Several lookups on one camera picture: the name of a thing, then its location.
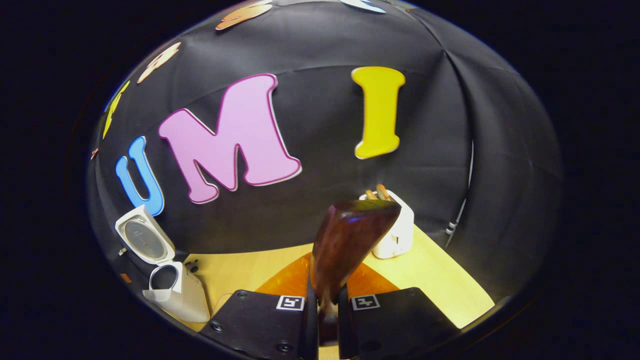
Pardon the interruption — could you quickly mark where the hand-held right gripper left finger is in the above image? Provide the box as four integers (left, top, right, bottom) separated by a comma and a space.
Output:
200, 252, 319, 360

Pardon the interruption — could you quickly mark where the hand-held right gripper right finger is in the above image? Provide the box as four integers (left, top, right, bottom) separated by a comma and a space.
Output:
337, 261, 461, 360

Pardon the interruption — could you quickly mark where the white rice cooker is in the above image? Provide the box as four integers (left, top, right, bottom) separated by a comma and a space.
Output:
115, 205, 211, 323

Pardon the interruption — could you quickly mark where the brown wooden spoon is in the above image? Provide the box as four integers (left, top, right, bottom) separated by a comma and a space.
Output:
310, 200, 402, 346

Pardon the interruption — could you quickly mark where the white toaster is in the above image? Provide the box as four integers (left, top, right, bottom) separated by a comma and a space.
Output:
359, 190, 415, 260

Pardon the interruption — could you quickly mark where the toasted bread slice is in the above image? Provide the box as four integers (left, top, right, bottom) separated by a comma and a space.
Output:
365, 184, 392, 202

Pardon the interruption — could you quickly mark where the black backdrop cloth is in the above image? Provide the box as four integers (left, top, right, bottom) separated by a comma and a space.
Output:
87, 0, 563, 321

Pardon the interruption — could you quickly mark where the power cable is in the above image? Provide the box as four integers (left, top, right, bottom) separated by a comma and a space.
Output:
445, 140, 474, 236

